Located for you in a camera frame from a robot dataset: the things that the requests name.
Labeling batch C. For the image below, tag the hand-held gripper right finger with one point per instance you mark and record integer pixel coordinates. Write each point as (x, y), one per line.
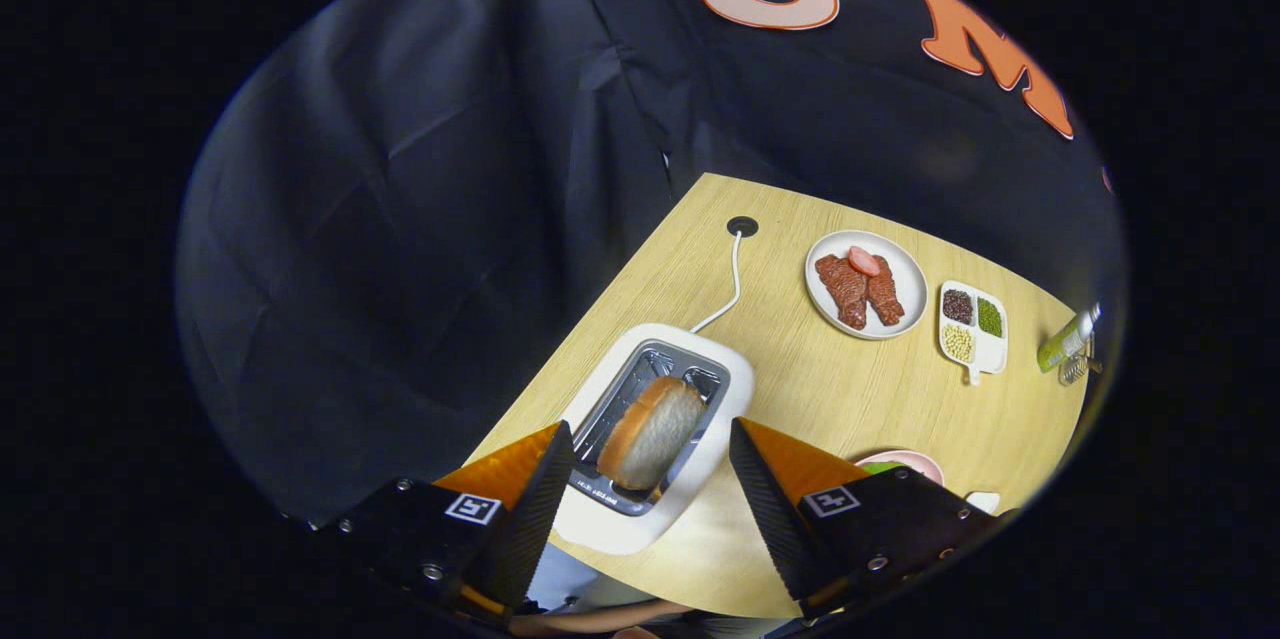
(775, 509)

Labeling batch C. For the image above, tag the black backdrop cloth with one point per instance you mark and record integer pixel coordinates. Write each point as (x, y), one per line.
(400, 219)

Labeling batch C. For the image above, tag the pile of green beans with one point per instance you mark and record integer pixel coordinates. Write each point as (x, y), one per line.
(990, 317)

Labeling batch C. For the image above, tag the silver and green bottle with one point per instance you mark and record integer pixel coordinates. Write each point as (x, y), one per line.
(1060, 347)

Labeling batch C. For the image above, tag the pile of yellow soybeans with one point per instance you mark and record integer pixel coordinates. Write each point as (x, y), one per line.
(958, 343)

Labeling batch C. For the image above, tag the white toaster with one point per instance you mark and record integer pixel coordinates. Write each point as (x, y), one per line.
(690, 499)

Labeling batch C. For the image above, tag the brown meat piece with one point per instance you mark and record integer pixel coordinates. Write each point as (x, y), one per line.
(884, 297)
(843, 291)

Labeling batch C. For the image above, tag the red sausage slice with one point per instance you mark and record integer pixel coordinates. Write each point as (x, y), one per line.
(865, 261)

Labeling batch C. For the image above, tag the toasted bread slice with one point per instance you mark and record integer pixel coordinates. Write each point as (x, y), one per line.
(650, 434)

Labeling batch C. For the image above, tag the round white meat plate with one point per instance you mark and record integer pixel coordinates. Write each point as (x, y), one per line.
(905, 269)

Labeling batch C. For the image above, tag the pink plate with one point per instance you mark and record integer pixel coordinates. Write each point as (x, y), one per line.
(922, 467)

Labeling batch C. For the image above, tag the small white plate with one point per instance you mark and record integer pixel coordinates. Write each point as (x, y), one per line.
(983, 502)

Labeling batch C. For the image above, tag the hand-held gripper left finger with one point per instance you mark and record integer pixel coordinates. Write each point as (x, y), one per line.
(530, 519)

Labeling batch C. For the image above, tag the green lettuce leaf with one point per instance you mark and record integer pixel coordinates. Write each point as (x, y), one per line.
(882, 467)

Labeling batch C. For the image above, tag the pile of black beans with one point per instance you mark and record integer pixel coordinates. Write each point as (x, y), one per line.
(958, 306)

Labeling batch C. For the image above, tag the white divided dish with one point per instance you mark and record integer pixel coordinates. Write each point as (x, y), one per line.
(990, 356)

